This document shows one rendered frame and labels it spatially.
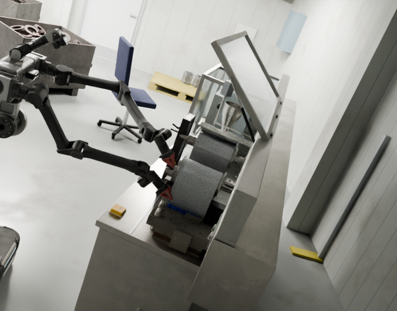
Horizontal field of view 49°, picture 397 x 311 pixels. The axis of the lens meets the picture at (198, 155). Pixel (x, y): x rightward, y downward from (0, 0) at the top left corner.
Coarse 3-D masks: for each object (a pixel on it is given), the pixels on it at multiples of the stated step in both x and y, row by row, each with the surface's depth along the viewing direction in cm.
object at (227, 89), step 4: (228, 80) 287; (224, 84) 286; (228, 84) 284; (224, 88) 286; (228, 88) 285; (232, 88) 288; (220, 92) 288; (224, 92) 287; (228, 92) 287; (232, 92) 290; (228, 96) 290
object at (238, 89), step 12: (228, 36) 240; (240, 36) 275; (216, 48) 208; (228, 72) 210; (240, 96) 213; (240, 108) 213; (252, 108) 213; (276, 108) 278; (252, 120) 215; (252, 132) 215; (264, 132) 215
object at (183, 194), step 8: (176, 184) 251; (184, 184) 249; (176, 192) 252; (184, 192) 251; (192, 192) 250; (200, 192) 249; (168, 200) 255; (176, 200) 254; (184, 200) 253; (192, 200) 251; (200, 200) 250; (208, 200) 249; (184, 208) 254; (192, 208) 253; (200, 208) 252; (200, 216) 253
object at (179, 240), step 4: (176, 232) 235; (180, 232) 235; (172, 236) 237; (176, 236) 236; (180, 236) 235; (184, 236) 235; (188, 236) 234; (192, 236) 235; (172, 240) 237; (176, 240) 237; (180, 240) 236; (184, 240) 236; (188, 240) 235; (172, 244) 238; (176, 244) 238; (180, 244) 237; (184, 244) 236; (188, 244) 236; (176, 248) 238; (180, 248) 238; (184, 248) 237; (184, 252) 238
